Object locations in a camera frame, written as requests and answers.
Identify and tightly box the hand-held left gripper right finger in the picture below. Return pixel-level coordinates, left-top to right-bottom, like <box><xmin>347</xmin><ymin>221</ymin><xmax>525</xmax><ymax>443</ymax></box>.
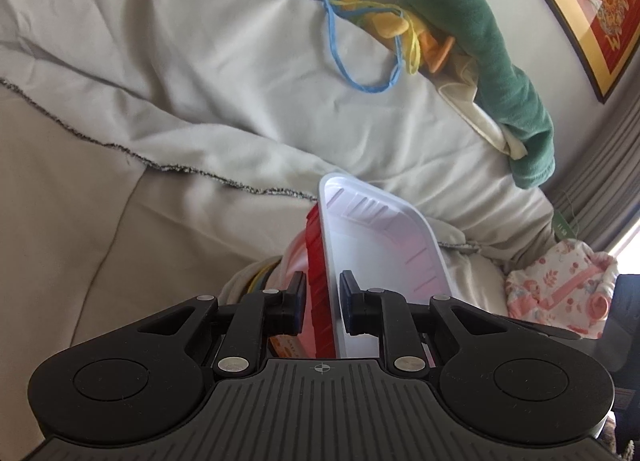
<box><xmin>338</xmin><ymin>269</ymin><xmax>511</xmax><ymax>381</ymax></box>

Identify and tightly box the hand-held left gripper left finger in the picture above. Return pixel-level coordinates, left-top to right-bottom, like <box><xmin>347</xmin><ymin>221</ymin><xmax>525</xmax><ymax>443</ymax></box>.
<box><xmin>134</xmin><ymin>271</ymin><xmax>307</xmax><ymax>378</ymax></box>

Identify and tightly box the red plastic tray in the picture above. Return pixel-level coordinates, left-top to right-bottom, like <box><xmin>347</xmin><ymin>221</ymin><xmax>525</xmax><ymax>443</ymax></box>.
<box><xmin>300</xmin><ymin>204</ymin><xmax>335</xmax><ymax>359</ymax></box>

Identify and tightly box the yellow plate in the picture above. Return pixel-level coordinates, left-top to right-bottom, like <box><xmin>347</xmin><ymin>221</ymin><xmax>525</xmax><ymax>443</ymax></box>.
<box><xmin>242</xmin><ymin>268</ymin><xmax>273</xmax><ymax>293</ymax></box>

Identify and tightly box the white plastic tray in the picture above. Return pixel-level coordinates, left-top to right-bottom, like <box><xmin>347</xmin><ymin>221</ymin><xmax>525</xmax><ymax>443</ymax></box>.
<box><xmin>318</xmin><ymin>172</ymin><xmax>453</xmax><ymax>359</ymax></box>

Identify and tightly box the pink floral cloth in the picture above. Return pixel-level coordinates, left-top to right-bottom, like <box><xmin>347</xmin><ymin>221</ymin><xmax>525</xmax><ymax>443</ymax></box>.
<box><xmin>505</xmin><ymin>238</ymin><xmax>622</xmax><ymax>340</ymax></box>

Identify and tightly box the beige bed sheet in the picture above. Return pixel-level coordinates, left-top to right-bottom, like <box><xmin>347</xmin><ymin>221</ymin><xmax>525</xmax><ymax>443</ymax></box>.
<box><xmin>0</xmin><ymin>86</ymin><xmax>321</xmax><ymax>392</ymax></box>

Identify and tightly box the cream cloth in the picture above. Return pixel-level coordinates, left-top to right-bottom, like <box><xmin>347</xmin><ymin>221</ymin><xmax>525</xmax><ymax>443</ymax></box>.
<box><xmin>439</xmin><ymin>61</ymin><xmax>528</xmax><ymax>160</ymax></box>

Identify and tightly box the beige frayed-edge blanket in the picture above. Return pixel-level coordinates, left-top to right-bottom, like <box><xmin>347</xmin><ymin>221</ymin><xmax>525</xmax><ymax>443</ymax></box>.
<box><xmin>0</xmin><ymin>0</ymin><xmax>558</xmax><ymax>302</ymax></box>

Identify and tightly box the dark blue object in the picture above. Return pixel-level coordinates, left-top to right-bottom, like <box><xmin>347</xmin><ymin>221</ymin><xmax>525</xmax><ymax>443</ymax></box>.
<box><xmin>599</xmin><ymin>273</ymin><xmax>640</xmax><ymax>447</ymax></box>

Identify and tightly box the green plush toy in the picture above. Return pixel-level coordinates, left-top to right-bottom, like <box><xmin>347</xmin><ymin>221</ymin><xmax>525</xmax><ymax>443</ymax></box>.
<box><xmin>400</xmin><ymin>0</ymin><xmax>557</xmax><ymax>190</ymax></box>

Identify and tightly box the yellow duck plush toy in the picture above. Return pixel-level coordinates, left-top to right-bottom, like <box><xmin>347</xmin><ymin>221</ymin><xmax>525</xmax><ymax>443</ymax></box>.
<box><xmin>330</xmin><ymin>0</ymin><xmax>457</xmax><ymax>74</ymax></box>

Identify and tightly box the grey curtain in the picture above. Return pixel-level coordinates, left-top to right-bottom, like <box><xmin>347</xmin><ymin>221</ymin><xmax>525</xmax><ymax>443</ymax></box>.
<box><xmin>549</xmin><ymin>86</ymin><xmax>640</xmax><ymax>262</ymax></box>

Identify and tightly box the black framed red picture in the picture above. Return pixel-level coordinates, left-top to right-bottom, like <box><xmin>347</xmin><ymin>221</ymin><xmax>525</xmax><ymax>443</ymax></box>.
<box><xmin>525</xmin><ymin>0</ymin><xmax>640</xmax><ymax>104</ymax></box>

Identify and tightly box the blue cord loop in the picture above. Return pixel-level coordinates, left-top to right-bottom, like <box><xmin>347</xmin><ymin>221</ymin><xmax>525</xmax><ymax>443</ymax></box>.
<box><xmin>320</xmin><ymin>0</ymin><xmax>407</xmax><ymax>93</ymax></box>

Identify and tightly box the yellow cord loop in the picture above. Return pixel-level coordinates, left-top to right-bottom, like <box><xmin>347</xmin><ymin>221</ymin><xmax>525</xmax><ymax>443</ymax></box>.
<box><xmin>345</xmin><ymin>0</ymin><xmax>423</xmax><ymax>76</ymax></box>

